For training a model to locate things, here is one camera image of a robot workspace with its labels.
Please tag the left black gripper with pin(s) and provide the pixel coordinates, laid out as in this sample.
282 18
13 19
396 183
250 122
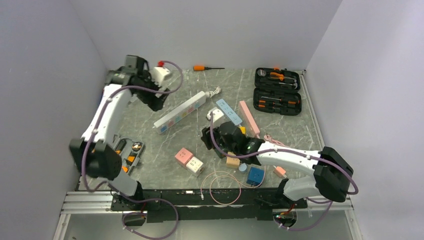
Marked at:
154 102

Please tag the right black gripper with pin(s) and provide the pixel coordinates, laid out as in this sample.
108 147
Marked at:
207 136

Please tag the peach cube adapter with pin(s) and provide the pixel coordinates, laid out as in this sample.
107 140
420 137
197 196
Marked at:
232 162

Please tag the pink power strip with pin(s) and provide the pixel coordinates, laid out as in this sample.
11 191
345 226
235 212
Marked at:
249 120

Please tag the light blue plug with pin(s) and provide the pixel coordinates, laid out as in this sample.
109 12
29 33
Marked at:
229 112

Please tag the white cube adapter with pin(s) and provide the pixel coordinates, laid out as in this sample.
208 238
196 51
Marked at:
195 166

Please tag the blue cube adapter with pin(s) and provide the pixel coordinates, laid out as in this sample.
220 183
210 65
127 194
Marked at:
255 176

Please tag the pink cube adapter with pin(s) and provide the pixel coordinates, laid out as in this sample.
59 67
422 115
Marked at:
183 157

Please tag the white power strip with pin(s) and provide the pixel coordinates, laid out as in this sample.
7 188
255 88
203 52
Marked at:
179 112

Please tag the small pink charger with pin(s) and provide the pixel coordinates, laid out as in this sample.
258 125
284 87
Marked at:
280 172

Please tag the black tool case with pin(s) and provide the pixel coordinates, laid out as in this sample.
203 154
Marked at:
277 97

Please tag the grey tool case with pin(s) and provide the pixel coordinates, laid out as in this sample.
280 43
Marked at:
129 150

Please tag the yellow cube adapter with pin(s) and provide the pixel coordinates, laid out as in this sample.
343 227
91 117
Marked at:
243 129

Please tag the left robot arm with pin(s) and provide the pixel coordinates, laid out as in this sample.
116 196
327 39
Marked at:
93 152

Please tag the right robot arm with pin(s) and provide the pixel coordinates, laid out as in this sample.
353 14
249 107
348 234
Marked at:
326 172

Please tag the round tape measure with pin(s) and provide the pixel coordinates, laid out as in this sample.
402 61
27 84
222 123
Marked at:
261 72

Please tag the orange pliers in black case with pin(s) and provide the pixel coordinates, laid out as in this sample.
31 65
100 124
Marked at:
281 77

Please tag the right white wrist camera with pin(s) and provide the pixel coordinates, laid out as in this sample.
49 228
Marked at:
218 116

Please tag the orange handle screwdriver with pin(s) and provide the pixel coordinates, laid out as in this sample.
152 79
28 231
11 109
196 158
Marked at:
200 68

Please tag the black base frame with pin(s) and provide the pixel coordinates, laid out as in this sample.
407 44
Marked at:
264 197

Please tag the aluminium rail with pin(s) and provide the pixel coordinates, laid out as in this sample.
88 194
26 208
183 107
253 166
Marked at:
82 202

